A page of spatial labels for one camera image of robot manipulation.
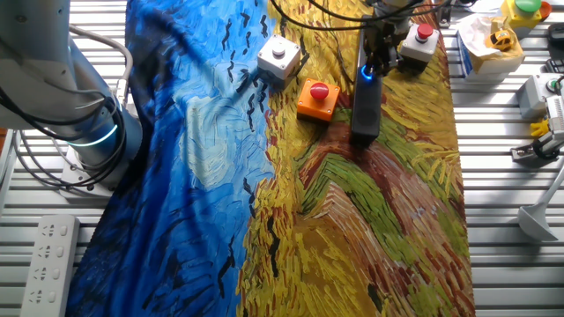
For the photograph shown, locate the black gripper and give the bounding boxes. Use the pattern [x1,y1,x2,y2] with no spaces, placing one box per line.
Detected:
[363,17,401,76]

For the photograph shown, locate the blue-lit speaker knob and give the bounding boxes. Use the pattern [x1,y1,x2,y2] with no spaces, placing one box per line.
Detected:
[360,63,379,83]

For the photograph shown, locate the black speaker bar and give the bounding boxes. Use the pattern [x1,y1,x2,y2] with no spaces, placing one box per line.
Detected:
[350,28,383,146]

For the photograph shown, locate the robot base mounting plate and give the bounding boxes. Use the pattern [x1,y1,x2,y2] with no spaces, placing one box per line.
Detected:
[59,144,118,199]

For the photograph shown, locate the grey box large red button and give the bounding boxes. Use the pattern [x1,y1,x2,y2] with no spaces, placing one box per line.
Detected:
[398,22,442,63]

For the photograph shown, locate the orange box red button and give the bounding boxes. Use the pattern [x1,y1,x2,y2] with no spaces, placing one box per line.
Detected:
[295,77,342,123]

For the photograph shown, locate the grey box small button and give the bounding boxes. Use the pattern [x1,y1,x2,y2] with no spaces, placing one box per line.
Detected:
[256,33,302,83]

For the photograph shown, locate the tissue box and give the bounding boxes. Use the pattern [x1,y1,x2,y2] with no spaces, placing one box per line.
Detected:
[456,16,526,83]

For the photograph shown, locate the yellow toy car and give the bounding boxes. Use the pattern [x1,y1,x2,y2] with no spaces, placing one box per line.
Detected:
[485,28,516,52]

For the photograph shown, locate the yellow box green button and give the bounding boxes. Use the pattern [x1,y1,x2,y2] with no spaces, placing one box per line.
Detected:
[500,0,553,39]

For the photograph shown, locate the grey control box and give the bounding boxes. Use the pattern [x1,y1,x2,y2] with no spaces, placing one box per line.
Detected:
[516,72,564,122]

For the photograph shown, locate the painted wheatfield print cloth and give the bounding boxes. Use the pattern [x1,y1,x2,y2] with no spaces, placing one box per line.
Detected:
[64,0,477,317]

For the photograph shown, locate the metal clamp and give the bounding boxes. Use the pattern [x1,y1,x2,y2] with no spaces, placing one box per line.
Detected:
[509,131,564,166]

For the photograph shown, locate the yellow plastic piece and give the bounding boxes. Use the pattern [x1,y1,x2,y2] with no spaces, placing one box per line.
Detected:
[530,118,551,139]

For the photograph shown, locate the black box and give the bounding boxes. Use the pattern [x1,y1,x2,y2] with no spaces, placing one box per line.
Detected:
[547,22,564,45]

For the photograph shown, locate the white ribbed device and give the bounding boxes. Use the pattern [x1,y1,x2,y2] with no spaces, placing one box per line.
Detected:
[545,94,564,133]

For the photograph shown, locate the white power strip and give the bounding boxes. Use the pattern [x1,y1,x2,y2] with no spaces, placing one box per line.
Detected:
[19,214,81,317]

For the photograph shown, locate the thin black speaker cable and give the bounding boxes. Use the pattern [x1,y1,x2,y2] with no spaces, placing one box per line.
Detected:
[321,0,356,85]

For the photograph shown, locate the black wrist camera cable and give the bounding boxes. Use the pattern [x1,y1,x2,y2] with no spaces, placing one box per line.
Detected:
[268,0,455,32]

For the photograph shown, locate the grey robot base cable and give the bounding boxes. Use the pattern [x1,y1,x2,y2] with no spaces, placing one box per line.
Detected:
[68,24,135,109]

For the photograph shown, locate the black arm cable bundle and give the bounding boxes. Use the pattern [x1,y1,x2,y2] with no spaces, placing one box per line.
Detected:
[0,83,129,190]

